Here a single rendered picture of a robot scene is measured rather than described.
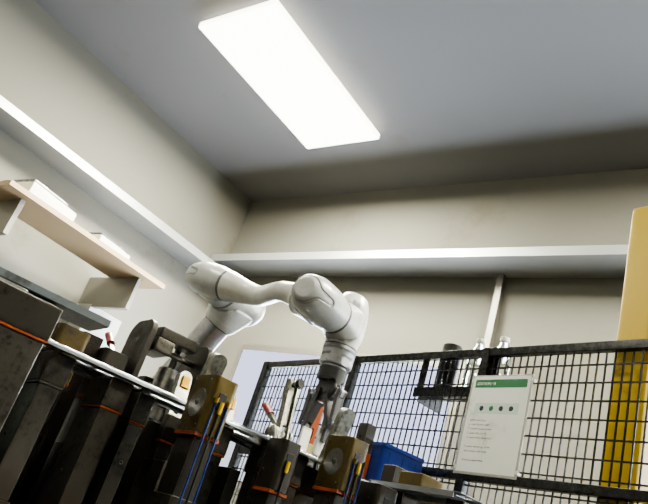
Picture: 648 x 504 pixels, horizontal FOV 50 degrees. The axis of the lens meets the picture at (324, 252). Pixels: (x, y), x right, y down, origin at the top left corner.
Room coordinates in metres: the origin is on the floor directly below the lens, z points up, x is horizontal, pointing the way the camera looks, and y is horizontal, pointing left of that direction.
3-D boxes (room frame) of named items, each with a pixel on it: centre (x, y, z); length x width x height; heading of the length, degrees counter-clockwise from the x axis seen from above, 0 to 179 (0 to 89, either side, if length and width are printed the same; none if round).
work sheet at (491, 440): (2.00, -0.64, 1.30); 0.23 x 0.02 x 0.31; 33
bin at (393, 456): (2.23, -0.36, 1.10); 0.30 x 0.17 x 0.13; 25
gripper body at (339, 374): (1.79, -0.12, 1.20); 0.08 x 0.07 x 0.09; 33
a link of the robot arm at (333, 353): (1.79, -0.12, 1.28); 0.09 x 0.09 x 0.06
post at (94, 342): (1.66, 0.46, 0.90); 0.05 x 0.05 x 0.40; 33
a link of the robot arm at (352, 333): (1.77, -0.12, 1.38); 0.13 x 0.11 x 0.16; 144
